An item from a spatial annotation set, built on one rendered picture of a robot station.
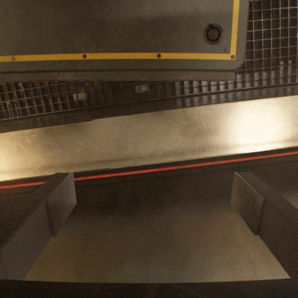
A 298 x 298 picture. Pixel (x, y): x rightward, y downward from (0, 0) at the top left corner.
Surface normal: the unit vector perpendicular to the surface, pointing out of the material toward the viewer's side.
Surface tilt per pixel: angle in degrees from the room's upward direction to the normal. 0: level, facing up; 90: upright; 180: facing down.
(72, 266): 65
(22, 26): 0
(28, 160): 0
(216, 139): 0
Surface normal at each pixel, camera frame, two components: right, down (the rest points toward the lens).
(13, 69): 0.00, 0.26
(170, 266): -0.11, -0.75
